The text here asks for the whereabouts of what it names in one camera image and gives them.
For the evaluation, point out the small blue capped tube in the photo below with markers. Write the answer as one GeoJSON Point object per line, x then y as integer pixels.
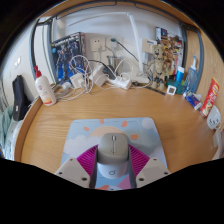
{"type": "Point", "coordinates": [180, 75]}

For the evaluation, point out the blue spray bottle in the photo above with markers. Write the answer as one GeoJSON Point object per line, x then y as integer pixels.
{"type": "Point", "coordinates": [191, 78]}

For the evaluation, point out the small white square clock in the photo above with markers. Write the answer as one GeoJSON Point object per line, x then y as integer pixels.
{"type": "Point", "coordinates": [171, 90]}

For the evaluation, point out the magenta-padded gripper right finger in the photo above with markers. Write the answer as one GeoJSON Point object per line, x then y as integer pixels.
{"type": "Point", "coordinates": [151, 170]}

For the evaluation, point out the white wall outlet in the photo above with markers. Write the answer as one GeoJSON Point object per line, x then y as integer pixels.
{"type": "Point", "coordinates": [97, 44]}

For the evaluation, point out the white desk lamp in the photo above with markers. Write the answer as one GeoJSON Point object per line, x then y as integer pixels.
{"type": "Point", "coordinates": [136, 40]}

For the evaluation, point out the teal blanket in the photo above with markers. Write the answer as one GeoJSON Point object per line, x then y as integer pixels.
{"type": "Point", "coordinates": [6, 130]}

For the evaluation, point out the white power strip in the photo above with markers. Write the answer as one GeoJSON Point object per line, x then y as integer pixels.
{"type": "Point", "coordinates": [120, 82]}

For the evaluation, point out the red snack can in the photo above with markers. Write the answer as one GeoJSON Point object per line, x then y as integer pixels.
{"type": "Point", "coordinates": [210, 96]}

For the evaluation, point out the white mug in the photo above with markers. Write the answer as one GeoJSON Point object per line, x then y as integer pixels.
{"type": "Point", "coordinates": [214, 118]}

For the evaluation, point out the white wall switch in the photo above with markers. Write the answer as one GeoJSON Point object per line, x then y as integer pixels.
{"type": "Point", "coordinates": [18, 61]}

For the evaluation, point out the dark blue robot model box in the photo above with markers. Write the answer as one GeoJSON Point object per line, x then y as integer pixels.
{"type": "Point", "coordinates": [68, 55]}

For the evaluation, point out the white charger block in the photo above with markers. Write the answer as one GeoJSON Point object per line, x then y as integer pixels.
{"type": "Point", "coordinates": [76, 81]}

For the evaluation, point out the glass jar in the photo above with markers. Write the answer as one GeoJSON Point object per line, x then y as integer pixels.
{"type": "Point", "coordinates": [115, 63]}

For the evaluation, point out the white lotion bottle red pump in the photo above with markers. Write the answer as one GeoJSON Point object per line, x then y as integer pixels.
{"type": "Point", "coordinates": [45, 90]}

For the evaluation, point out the blue packet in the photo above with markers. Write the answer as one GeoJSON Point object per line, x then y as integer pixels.
{"type": "Point", "coordinates": [194, 101]}

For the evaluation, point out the grey computer mouse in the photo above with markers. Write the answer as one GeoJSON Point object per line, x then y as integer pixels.
{"type": "Point", "coordinates": [112, 155]}

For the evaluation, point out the grey metal frame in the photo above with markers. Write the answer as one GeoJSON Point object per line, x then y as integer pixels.
{"type": "Point", "coordinates": [200, 53]}

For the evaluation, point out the black bag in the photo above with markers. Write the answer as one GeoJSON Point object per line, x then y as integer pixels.
{"type": "Point", "coordinates": [20, 98]}

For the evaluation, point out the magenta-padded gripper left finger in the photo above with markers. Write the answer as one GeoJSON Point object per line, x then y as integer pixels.
{"type": "Point", "coordinates": [73, 168]}

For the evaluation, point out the colourful printed box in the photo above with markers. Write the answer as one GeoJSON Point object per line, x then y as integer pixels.
{"type": "Point", "coordinates": [173, 43]}

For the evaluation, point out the beige robot figure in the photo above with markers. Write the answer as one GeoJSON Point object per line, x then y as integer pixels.
{"type": "Point", "coordinates": [159, 65]}

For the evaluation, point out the blue cloud print mouse pad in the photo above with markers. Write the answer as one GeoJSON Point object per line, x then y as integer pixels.
{"type": "Point", "coordinates": [83, 136]}

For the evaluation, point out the teal round container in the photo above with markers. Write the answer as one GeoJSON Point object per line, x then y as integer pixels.
{"type": "Point", "coordinates": [179, 88]}

